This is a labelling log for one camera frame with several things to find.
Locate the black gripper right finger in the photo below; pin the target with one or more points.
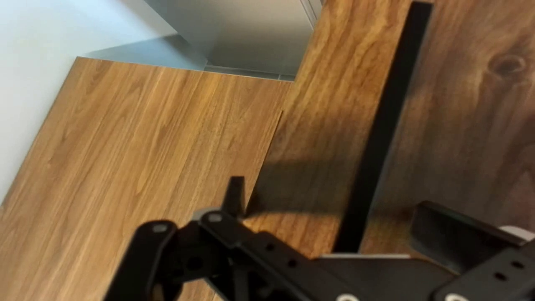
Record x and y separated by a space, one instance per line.
487 263

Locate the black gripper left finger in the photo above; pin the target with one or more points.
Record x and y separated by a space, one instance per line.
218 248

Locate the wooden cabinet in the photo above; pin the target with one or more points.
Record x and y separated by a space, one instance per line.
397 102

